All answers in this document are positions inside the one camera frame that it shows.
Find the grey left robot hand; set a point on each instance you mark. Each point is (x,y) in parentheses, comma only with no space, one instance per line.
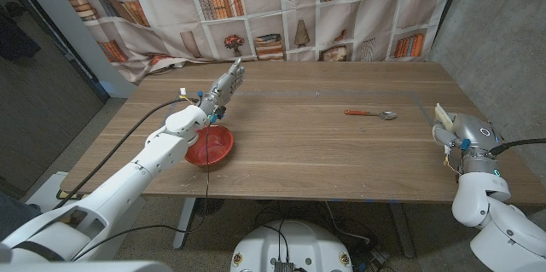
(222,88)

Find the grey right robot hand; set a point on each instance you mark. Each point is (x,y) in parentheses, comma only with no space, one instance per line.
(473,133)

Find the pale yellow sponge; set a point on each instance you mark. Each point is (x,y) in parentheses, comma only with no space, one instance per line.
(443,116)

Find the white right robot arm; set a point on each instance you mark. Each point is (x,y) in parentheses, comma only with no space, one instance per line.
(490,216)

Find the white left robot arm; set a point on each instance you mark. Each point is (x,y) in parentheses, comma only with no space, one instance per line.
(115,195)

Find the red plastic bowl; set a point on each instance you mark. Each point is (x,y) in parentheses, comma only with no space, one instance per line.
(215,148)

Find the printed bookshelf backdrop cloth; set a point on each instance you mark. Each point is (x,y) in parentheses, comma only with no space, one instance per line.
(273,16)

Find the white table leg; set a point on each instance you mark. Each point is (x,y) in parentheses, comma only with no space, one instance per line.
(184,221)
(402,229)

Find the floor power strip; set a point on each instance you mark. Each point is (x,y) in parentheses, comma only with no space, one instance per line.
(379,256)

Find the white robot torso base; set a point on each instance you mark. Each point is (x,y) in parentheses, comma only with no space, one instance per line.
(290,242)

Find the white floor plate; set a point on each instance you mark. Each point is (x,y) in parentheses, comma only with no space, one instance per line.
(44,193)

